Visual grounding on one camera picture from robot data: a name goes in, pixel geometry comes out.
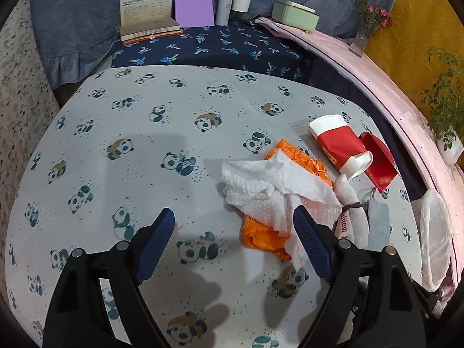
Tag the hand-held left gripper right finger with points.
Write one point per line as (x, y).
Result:
(311, 246)

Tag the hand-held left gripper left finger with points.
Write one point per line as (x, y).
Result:
(156, 246)

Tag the white paper towel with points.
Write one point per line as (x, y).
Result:
(261, 185)

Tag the orange plastic bag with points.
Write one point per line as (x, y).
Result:
(304, 159)

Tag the bin with white liner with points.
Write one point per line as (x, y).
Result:
(435, 239)

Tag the white stained sock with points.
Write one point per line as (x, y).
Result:
(350, 206)

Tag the grey face mask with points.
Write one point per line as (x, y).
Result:
(379, 224)

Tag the panda print tablecloth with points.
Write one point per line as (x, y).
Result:
(145, 145)

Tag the large red paper cup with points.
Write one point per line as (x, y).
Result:
(339, 145)

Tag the red paper envelope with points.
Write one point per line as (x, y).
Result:
(379, 163)

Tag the white plant pot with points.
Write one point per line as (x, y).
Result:
(451, 147)

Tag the pink speckled cloth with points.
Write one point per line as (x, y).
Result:
(398, 90)

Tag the navy palm print cloth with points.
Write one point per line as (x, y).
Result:
(224, 50)

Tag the green leafy plant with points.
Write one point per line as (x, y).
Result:
(446, 87)

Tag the clear glass vase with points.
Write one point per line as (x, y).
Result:
(362, 38)

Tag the pale green tissue box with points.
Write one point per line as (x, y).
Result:
(295, 14)

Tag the blue-grey ruffled blanket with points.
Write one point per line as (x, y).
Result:
(79, 25)

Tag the open beige booklet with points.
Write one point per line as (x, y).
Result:
(148, 11)

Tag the purple notebook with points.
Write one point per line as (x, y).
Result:
(193, 5)

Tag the pink flowers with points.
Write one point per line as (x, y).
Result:
(371, 9)

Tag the white slim bottle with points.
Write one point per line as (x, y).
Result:
(225, 5)

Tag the white lidded jar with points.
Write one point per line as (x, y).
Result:
(242, 2)

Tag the mustard yellow cloth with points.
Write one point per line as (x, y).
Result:
(427, 18)

